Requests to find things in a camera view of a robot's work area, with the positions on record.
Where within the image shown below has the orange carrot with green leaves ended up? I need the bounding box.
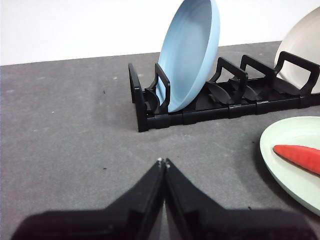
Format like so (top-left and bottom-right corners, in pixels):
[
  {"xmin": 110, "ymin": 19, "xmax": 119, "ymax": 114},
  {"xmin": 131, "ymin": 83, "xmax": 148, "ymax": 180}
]
[{"xmin": 272, "ymin": 144, "xmax": 320, "ymax": 176}]

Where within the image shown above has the blue plate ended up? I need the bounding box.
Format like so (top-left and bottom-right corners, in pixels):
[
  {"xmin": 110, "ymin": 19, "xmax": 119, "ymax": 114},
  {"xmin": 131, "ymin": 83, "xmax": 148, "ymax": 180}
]
[{"xmin": 157, "ymin": 0, "xmax": 221, "ymax": 113}]

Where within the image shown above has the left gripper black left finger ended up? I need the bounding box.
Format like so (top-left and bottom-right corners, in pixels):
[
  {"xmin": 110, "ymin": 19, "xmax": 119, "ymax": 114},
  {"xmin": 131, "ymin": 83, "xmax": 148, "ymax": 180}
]
[{"xmin": 11, "ymin": 159, "xmax": 166, "ymax": 240}]

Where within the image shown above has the black plate rack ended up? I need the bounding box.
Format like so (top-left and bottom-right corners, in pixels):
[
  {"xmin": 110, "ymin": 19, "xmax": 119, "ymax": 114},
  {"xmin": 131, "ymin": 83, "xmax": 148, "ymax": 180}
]
[{"xmin": 127, "ymin": 51, "xmax": 320, "ymax": 133}]

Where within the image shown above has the beige plate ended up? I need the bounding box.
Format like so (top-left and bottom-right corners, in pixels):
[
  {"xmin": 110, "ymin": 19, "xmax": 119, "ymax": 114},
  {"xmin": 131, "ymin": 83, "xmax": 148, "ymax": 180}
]
[{"xmin": 273, "ymin": 6, "xmax": 320, "ymax": 95}]

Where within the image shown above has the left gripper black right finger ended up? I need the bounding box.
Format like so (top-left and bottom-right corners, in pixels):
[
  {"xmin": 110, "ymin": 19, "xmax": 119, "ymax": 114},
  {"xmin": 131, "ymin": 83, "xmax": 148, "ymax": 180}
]
[{"xmin": 164, "ymin": 158, "xmax": 318, "ymax": 240}]

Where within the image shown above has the green plate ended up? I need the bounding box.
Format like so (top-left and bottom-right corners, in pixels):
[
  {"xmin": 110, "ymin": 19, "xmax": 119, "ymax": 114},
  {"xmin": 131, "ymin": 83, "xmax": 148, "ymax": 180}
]
[{"xmin": 259, "ymin": 115, "xmax": 320, "ymax": 217}]

